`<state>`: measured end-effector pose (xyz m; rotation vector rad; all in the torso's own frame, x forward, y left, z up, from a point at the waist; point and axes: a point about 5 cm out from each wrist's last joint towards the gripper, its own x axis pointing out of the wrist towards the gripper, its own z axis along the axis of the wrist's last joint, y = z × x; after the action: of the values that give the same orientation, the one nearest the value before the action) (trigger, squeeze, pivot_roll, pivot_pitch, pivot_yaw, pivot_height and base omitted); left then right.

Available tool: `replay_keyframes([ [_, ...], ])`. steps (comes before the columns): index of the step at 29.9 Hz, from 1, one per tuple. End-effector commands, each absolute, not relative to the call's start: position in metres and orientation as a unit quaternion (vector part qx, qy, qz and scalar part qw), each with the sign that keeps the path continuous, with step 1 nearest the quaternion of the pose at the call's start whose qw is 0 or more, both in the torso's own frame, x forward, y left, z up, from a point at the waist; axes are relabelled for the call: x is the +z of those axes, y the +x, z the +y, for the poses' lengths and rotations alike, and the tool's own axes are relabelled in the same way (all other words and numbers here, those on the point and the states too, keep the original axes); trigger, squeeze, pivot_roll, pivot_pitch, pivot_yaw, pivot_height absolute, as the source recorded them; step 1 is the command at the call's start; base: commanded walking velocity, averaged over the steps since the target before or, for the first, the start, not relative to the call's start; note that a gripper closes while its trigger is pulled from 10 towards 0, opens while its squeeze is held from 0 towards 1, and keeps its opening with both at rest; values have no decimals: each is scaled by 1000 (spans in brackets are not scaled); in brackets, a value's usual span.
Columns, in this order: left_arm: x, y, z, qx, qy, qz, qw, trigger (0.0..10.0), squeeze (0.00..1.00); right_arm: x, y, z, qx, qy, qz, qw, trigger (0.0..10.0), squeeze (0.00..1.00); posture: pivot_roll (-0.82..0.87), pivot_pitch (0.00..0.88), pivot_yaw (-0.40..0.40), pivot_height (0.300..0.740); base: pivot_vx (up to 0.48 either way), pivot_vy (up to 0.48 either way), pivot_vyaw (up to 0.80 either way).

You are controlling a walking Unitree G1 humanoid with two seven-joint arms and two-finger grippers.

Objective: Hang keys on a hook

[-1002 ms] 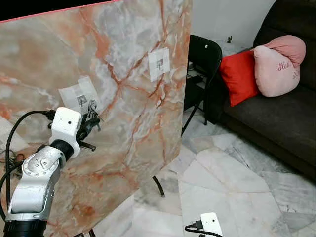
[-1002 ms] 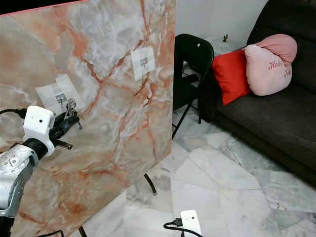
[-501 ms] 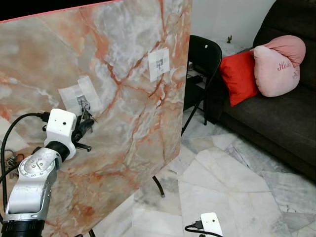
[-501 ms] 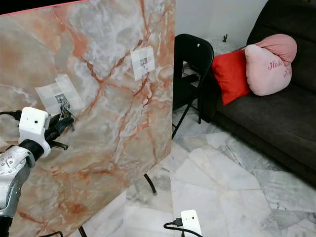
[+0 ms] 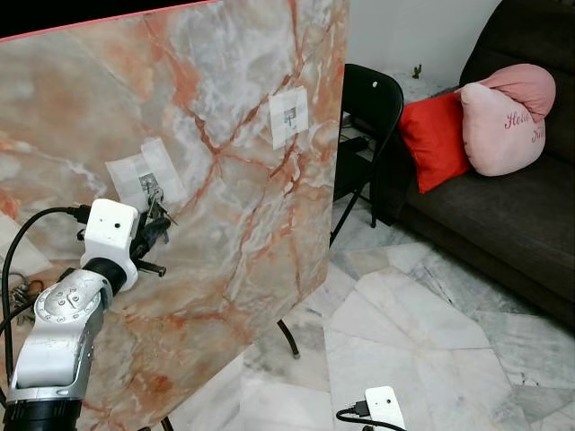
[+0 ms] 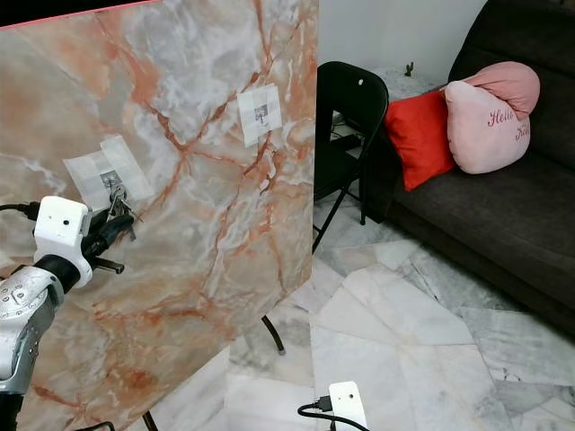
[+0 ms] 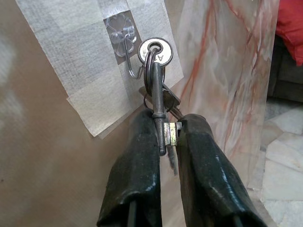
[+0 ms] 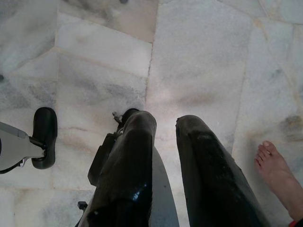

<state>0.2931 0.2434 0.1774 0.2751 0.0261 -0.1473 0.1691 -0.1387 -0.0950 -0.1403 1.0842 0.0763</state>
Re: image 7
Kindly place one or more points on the small silver key bunch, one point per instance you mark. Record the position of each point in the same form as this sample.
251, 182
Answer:
157, 94

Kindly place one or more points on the marble pattern folding table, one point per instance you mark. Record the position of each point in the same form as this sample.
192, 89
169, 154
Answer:
225, 71

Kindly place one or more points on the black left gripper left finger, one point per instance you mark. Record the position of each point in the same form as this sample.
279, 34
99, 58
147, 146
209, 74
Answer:
135, 170

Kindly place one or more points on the white tape patch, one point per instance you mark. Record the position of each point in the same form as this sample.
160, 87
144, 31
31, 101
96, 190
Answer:
71, 59

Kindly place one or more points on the clear adhesive metal hook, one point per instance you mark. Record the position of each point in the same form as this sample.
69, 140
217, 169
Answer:
118, 35

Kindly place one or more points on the red cloth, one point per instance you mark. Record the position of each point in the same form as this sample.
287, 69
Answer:
291, 28

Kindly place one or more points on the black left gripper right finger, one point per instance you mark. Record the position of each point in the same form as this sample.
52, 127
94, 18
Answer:
206, 175

